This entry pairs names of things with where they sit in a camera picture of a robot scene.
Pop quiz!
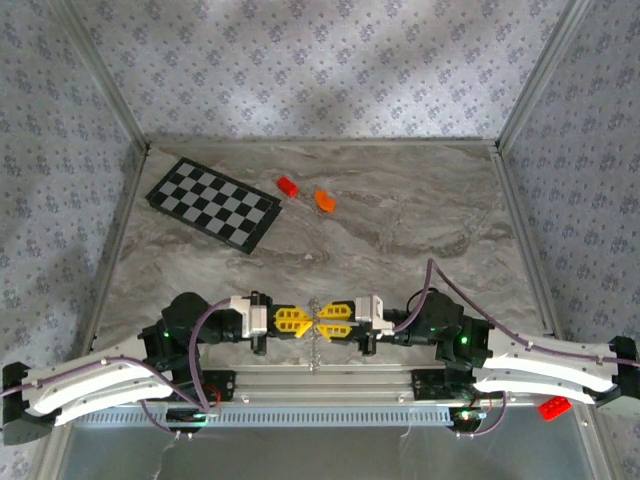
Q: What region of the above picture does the small circuit board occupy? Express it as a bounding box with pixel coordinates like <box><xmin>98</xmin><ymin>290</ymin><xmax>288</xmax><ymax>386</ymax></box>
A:
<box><xmin>449</xmin><ymin>407</ymin><xmax>489</xmax><ymax>426</ymax></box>
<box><xmin>167</xmin><ymin>407</ymin><xmax>221</xmax><ymax>426</ymax></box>

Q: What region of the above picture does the black grey checkerboard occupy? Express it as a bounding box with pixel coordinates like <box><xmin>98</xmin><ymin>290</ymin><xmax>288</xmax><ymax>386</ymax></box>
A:
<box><xmin>144</xmin><ymin>157</ymin><xmax>282</xmax><ymax>256</ymax></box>

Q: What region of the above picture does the red toy brick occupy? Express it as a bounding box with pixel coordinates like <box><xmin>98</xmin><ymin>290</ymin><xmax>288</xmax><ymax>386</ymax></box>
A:
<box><xmin>537</xmin><ymin>395</ymin><xmax>573</xmax><ymax>423</ymax></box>

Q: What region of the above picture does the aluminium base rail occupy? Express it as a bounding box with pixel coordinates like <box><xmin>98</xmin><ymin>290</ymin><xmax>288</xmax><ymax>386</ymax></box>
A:
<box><xmin>199</xmin><ymin>363</ymin><xmax>451</xmax><ymax>404</ymax></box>

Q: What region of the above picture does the grey slotted cable duct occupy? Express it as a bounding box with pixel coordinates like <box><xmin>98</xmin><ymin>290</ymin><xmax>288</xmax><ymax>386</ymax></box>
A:
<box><xmin>59</xmin><ymin>399</ymin><xmax>464</xmax><ymax>429</ymax></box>

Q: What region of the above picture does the aluminium table edge rail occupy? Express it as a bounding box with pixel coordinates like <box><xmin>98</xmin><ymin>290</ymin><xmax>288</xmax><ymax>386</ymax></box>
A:
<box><xmin>491</xmin><ymin>146</ymin><xmax>572</xmax><ymax>351</ymax></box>
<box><xmin>144</xmin><ymin>138</ymin><xmax>501</xmax><ymax>150</ymax></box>
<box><xmin>74</xmin><ymin>144</ymin><xmax>151</xmax><ymax>351</ymax></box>

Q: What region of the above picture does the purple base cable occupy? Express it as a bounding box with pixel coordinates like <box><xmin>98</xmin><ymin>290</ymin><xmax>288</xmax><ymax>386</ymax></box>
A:
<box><xmin>138</xmin><ymin>399</ymin><xmax>181</xmax><ymax>436</ymax></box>
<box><xmin>457</xmin><ymin>394</ymin><xmax>507</xmax><ymax>439</ymax></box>

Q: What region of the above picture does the aluminium frame post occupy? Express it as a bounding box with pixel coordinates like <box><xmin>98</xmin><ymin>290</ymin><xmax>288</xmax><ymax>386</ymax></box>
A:
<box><xmin>49</xmin><ymin>0</ymin><xmax>151</xmax><ymax>154</ymax></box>
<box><xmin>496</xmin><ymin>0</ymin><xmax>600</xmax><ymax>149</ymax></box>

